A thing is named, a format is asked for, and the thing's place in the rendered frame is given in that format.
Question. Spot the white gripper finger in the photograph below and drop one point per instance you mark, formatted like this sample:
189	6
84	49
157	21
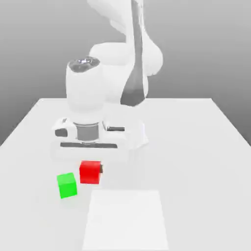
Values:
101	168

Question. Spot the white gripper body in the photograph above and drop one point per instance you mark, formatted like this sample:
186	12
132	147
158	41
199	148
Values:
88	152

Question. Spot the small red cube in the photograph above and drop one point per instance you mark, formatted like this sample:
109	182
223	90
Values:
89	172

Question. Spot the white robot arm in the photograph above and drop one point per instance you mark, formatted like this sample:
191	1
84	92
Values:
84	88

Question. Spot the small green cube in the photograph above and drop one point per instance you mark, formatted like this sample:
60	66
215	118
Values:
67	185

